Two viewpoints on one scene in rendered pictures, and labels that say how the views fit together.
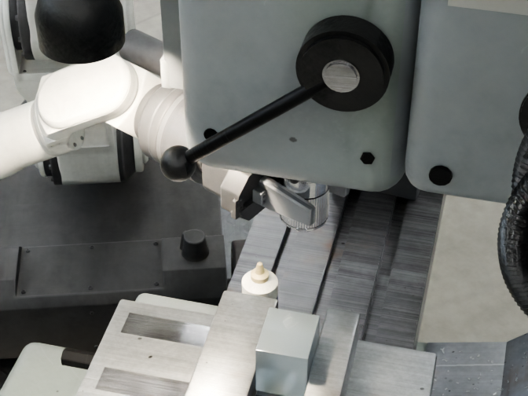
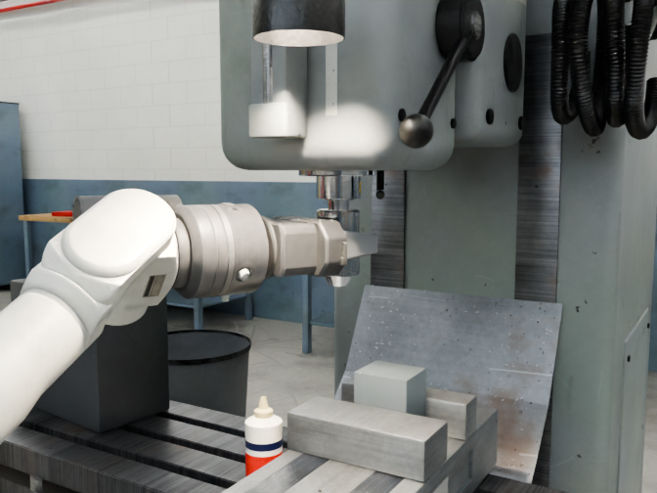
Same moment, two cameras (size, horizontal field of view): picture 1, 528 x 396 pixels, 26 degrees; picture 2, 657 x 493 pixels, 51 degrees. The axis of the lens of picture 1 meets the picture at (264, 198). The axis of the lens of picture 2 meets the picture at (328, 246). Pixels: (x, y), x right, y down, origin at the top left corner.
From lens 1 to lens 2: 1.10 m
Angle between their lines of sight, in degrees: 73
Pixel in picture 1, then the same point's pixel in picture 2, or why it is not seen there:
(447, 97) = (489, 51)
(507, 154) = (501, 95)
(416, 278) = not seen: hidden behind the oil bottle
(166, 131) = (235, 230)
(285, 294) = (224, 473)
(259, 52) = (419, 26)
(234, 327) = (342, 413)
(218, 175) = (302, 244)
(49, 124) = (115, 273)
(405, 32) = not seen: hidden behind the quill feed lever
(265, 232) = (130, 470)
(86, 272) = not seen: outside the picture
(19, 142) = (55, 336)
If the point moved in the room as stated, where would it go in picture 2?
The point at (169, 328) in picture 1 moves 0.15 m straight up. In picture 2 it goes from (283, 476) to (282, 316)
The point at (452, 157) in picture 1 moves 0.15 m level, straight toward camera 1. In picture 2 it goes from (490, 101) to (635, 94)
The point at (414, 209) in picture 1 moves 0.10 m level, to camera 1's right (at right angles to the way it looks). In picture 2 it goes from (178, 411) to (209, 390)
